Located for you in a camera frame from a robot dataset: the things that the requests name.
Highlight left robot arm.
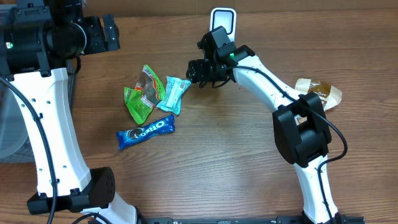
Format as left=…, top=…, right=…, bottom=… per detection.
left=1, top=0, right=140, bottom=223

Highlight green snack packet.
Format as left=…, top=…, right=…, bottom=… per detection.
left=124, top=65, right=165, bottom=125

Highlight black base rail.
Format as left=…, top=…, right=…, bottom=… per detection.
left=138, top=215, right=365, bottom=224

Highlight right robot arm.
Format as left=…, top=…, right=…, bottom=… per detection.
left=187, top=26, right=344, bottom=223

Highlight grey plastic mesh basket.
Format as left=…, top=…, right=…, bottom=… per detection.
left=0, top=7, right=77, bottom=164

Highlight brown paper bread bag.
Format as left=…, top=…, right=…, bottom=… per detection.
left=295, top=78, right=342, bottom=111

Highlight blue Oreo cookie pack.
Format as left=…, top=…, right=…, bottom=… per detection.
left=116, top=114, right=175, bottom=150

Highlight white barcode scanner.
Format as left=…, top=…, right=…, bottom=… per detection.
left=209, top=7, right=237, bottom=42

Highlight light teal snack packet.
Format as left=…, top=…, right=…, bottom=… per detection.
left=157, top=76, right=192, bottom=115

